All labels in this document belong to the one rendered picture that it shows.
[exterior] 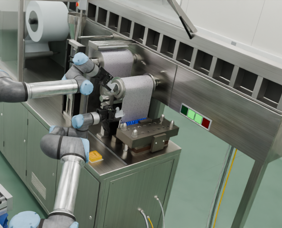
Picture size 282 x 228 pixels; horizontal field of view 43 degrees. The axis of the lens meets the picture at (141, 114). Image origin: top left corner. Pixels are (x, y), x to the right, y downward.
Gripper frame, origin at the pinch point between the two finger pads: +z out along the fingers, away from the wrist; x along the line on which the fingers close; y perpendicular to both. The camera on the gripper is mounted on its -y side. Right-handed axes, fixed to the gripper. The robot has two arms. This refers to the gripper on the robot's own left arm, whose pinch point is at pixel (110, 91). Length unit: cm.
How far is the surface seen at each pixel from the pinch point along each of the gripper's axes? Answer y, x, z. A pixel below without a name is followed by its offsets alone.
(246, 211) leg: -7, -84, 75
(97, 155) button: -35.2, -18.7, 5.7
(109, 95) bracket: -2.3, 1.2, 2.6
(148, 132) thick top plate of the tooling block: -5.8, -23.9, 24.5
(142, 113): 2.5, -7.5, 27.8
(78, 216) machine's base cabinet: -77, -13, 35
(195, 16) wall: 175, 176, 206
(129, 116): -4.4, -7.4, 20.1
